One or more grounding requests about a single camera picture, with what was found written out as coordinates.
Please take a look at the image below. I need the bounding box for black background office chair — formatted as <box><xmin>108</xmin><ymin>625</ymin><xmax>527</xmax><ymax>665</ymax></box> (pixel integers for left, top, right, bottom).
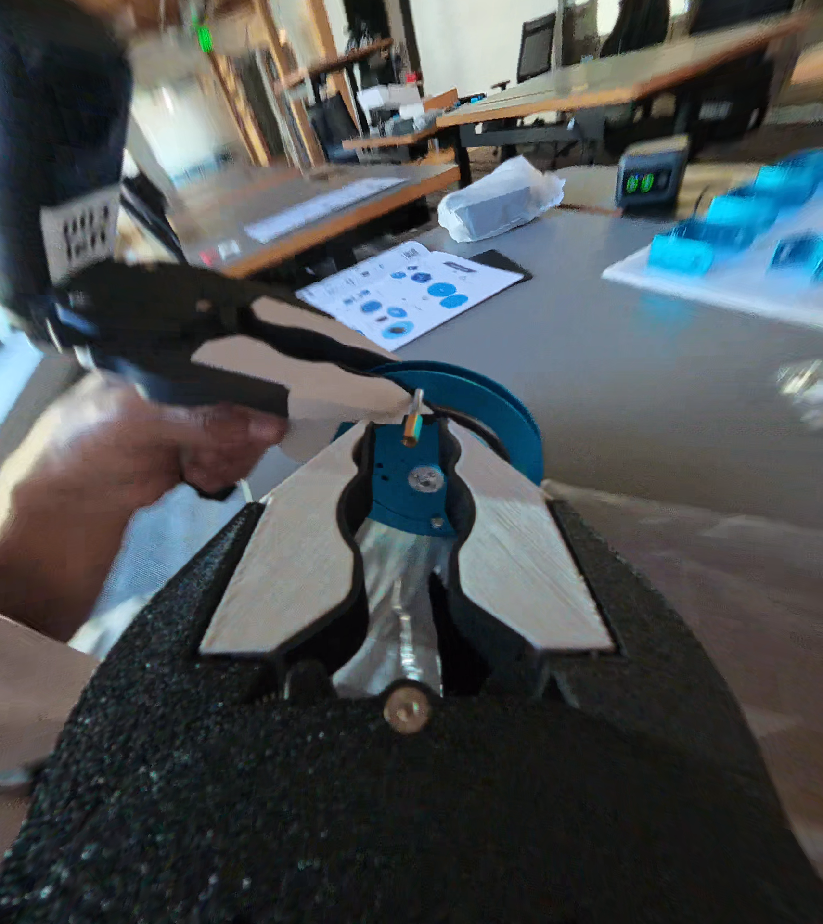
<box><xmin>516</xmin><ymin>11</ymin><xmax>558</xmax><ymax>84</ymax></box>

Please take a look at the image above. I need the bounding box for white plastic wrapped box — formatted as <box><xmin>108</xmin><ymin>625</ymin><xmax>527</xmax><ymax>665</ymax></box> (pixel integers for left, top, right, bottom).
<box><xmin>437</xmin><ymin>155</ymin><xmax>566</xmax><ymax>243</ymax></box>

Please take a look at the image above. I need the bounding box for printed instruction sheet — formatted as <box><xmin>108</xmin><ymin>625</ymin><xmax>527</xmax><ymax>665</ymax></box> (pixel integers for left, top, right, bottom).
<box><xmin>296</xmin><ymin>242</ymin><xmax>524</xmax><ymax>352</ymax></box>

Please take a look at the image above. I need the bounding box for white paper sheet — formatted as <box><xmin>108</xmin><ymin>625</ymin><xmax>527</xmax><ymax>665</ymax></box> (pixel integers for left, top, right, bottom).
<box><xmin>242</xmin><ymin>177</ymin><xmax>409</xmax><ymax>243</ymax></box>

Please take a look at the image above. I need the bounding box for grey desk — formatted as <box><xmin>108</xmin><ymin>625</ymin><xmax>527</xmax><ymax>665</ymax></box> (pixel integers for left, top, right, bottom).
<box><xmin>249</xmin><ymin>162</ymin><xmax>823</xmax><ymax>924</ymax></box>

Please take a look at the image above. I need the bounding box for large clear plastic bag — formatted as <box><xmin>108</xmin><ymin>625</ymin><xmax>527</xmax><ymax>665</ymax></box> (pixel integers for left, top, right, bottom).
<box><xmin>332</xmin><ymin>480</ymin><xmax>823</xmax><ymax>924</ymax></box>

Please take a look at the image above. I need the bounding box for long wood-edged desk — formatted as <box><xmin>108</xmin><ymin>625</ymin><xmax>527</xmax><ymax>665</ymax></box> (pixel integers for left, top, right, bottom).
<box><xmin>437</xmin><ymin>14</ymin><xmax>810</xmax><ymax>131</ymax></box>

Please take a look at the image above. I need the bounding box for brass hex standoff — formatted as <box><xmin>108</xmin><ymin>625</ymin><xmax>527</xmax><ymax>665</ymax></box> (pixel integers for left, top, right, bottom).
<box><xmin>400</xmin><ymin>388</ymin><xmax>427</xmax><ymax>449</ymax></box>

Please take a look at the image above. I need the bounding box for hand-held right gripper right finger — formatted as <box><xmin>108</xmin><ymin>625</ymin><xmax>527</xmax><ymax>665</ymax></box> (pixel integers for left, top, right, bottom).
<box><xmin>440</xmin><ymin>421</ymin><xmax>615</xmax><ymax>697</ymax></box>

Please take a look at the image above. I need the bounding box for white foam tray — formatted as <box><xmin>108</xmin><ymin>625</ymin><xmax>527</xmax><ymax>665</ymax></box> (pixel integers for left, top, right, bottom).
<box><xmin>601</xmin><ymin>155</ymin><xmax>823</xmax><ymax>344</ymax></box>

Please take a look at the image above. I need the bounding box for black clipboard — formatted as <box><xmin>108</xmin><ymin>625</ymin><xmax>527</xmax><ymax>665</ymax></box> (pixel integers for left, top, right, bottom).
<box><xmin>469</xmin><ymin>249</ymin><xmax>534</xmax><ymax>284</ymax></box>

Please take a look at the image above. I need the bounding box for wood-edged neighbour desk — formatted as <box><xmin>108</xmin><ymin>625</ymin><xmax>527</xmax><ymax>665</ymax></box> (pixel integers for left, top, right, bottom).
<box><xmin>166</xmin><ymin>162</ymin><xmax>463</xmax><ymax>279</ymax></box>

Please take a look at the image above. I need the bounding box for blue metal U bracket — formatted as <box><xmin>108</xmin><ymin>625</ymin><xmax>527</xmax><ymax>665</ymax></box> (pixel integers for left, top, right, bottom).
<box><xmin>704</xmin><ymin>191</ymin><xmax>781</xmax><ymax>250</ymax></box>
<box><xmin>646</xmin><ymin>222</ymin><xmax>717</xmax><ymax>279</ymax></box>
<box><xmin>752</xmin><ymin>148</ymin><xmax>823</xmax><ymax>209</ymax></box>

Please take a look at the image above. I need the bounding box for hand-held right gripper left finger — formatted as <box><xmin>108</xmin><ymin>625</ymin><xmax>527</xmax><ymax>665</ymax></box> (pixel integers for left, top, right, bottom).
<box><xmin>199</xmin><ymin>422</ymin><xmax>376</xmax><ymax>697</ymax></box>

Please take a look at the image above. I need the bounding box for black device with green display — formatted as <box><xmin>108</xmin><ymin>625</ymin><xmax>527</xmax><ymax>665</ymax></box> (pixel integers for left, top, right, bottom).
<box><xmin>615</xmin><ymin>135</ymin><xmax>694</xmax><ymax>214</ymax></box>

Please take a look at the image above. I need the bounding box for blue metal turntable disc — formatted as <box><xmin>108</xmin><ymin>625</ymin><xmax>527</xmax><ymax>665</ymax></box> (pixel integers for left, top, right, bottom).
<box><xmin>335</xmin><ymin>361</ymin><xmax>546</xmax><ymax>539</ymax></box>

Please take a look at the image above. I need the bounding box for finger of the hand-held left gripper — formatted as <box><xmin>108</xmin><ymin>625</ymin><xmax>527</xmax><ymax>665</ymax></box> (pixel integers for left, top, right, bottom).
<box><xmin>190</xmin><ymin>334</ymin><xmax>433</xmax><ymax>425</ymax></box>
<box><xmin>247</xmin><ymin>295</ymin><xmax>401</xmax><ymax>365</ymax></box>

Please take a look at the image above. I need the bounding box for blue metal L bracket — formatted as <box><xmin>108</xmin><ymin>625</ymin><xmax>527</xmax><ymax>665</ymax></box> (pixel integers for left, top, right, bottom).
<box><xmin>769</xmin><ymin>231</ymin><xmax>823</xmax><ymax>284</ymax></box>

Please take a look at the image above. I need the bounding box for person's left hand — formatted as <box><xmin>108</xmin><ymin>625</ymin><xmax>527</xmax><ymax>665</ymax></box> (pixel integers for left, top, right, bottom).
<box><xmin>29</xmin><ymin>393</ymin><xmax>290</xmax><ymax>501</ymax></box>

